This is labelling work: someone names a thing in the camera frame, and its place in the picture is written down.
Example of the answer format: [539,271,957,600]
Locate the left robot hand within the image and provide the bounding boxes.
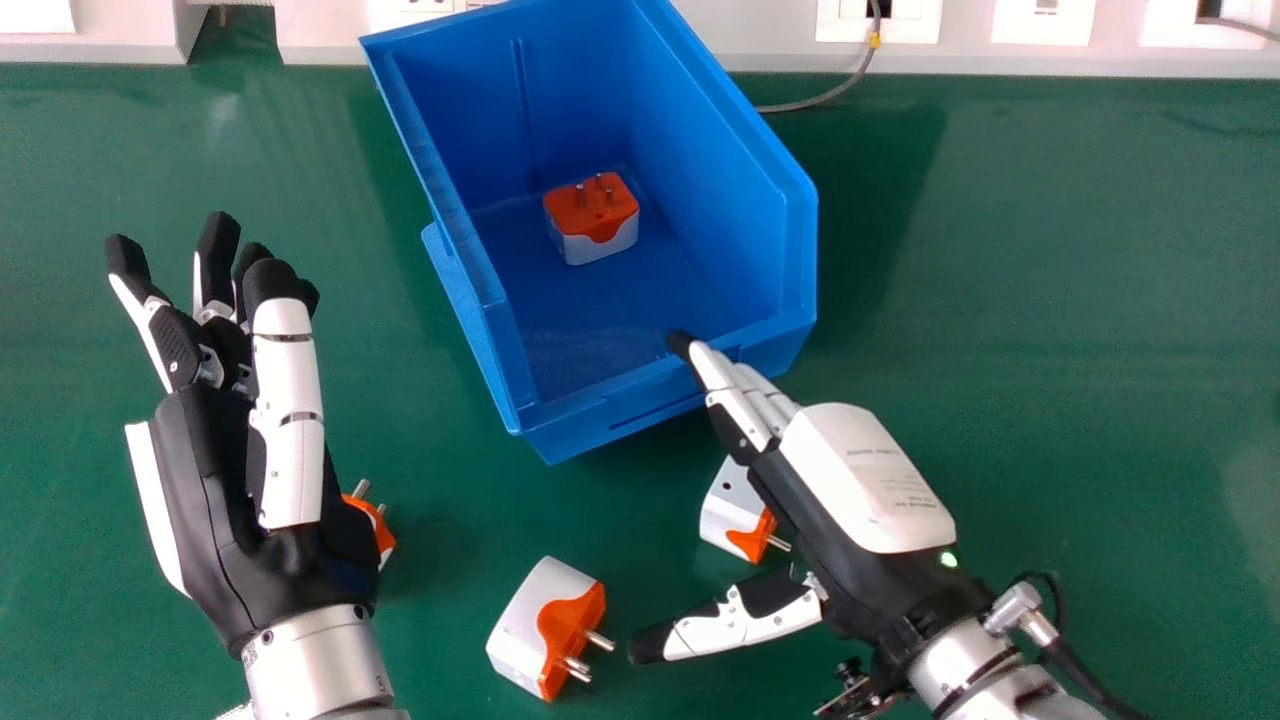
[105,211,382,660]

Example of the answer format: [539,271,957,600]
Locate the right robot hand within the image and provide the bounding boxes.
[628,332,998,673]

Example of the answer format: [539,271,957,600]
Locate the white-and-orange plug adapter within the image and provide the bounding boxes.
[543,172,641,266]
[486,556,617,702]
[341,478,398,572]
[699,456,792,565]

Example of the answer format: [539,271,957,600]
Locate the blue plastic bin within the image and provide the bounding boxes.
[359,0,819,466]

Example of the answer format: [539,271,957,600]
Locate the white socket strip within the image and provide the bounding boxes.
[815,0,943,45]

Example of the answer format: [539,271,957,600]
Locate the black cable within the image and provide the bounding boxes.
[1010,571,1151,720]

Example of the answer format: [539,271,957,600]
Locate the grey cable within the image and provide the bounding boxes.
[757,0,884,114]

